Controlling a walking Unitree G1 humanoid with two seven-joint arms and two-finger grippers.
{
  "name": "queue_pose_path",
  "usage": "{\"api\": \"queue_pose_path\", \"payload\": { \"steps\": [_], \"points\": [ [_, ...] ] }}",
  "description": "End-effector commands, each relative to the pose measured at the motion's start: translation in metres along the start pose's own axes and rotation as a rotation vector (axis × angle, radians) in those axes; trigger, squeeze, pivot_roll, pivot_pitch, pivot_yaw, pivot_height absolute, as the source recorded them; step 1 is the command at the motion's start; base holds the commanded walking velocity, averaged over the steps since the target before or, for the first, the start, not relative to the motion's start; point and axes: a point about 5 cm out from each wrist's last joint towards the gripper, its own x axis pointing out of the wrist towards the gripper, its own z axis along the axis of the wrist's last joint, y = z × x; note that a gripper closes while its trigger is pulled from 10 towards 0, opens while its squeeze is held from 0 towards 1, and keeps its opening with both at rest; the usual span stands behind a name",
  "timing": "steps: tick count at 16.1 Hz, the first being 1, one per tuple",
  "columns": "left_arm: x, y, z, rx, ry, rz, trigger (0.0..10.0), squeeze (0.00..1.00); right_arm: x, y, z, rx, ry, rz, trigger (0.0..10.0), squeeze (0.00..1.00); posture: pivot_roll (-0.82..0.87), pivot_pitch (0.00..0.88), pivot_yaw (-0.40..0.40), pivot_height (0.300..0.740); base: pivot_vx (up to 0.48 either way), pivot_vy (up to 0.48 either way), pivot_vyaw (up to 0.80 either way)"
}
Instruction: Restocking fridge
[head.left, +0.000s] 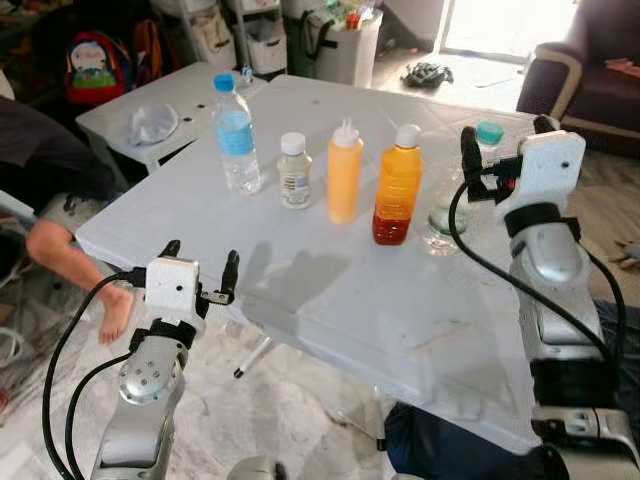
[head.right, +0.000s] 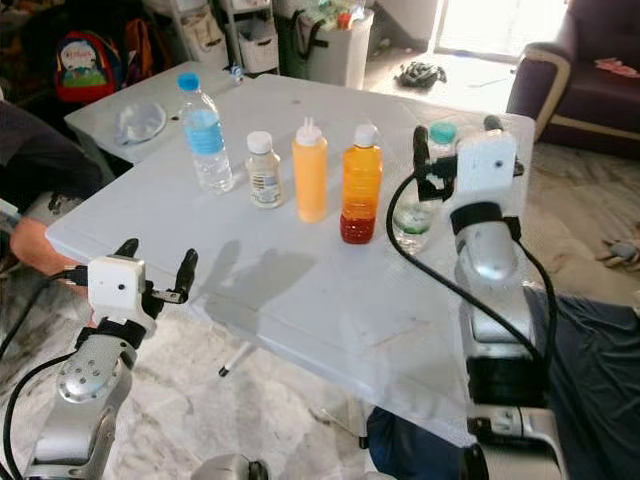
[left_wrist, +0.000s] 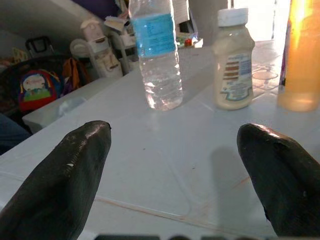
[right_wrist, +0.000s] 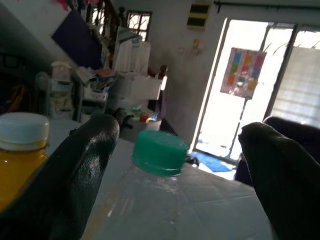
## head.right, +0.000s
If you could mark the dark blue cloth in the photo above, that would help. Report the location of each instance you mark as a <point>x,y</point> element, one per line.
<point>600,380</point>

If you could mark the small clear white-cap bottle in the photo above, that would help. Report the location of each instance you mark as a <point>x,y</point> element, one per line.
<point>264,175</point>

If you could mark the yellow squeeze bottle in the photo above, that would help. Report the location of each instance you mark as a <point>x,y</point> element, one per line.
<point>310,175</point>

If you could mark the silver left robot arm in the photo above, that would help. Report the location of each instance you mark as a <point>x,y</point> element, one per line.
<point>82,385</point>

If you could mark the white plastic drawer unit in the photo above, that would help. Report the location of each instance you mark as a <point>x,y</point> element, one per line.
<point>253,40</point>
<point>198,35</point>

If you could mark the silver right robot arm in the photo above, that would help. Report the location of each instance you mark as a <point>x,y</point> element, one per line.
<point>495,290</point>

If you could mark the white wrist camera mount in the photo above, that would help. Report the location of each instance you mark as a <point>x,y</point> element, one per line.
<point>485,165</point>
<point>115,288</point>

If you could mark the dark shoes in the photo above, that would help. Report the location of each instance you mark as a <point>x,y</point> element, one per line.
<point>420,74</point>

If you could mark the small white side table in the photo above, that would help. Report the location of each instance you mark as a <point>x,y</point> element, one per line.
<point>135,90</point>

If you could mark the dark purple armchair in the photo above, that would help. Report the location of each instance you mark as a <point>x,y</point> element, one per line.
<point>580,95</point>

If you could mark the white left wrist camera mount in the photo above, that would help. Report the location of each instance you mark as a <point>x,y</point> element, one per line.
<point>115,288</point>

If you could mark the white bin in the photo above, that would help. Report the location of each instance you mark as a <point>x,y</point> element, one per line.
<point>335,55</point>

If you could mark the small grey toy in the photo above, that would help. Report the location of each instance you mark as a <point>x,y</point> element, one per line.
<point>622,253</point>

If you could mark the clear bottle green cap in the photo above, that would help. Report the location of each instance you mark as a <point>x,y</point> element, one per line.
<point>408,225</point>

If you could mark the clear plastic bag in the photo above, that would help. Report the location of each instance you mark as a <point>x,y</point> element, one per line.
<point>142,123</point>

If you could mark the colourful children's backpack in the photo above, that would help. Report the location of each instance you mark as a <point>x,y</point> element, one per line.
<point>88,68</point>

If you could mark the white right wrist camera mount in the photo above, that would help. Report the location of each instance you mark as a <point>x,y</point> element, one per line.
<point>485,165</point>

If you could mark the silver robot knee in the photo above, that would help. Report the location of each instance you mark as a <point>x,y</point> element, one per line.
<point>228,468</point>

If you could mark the pink cloth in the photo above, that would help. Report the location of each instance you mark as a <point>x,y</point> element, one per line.
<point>616,67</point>

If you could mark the grey folding table leg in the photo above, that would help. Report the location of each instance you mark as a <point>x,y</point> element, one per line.
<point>240,358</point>

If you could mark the orange juice bottle red bottom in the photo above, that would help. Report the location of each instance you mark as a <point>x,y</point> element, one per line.
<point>361,190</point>

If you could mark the person in dark shirt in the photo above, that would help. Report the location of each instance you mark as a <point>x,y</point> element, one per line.
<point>28,245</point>

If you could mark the blue cap water bottle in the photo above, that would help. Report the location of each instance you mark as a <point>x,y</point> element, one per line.
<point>206,140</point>

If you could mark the orange bag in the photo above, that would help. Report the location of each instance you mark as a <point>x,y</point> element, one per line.
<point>142,48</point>

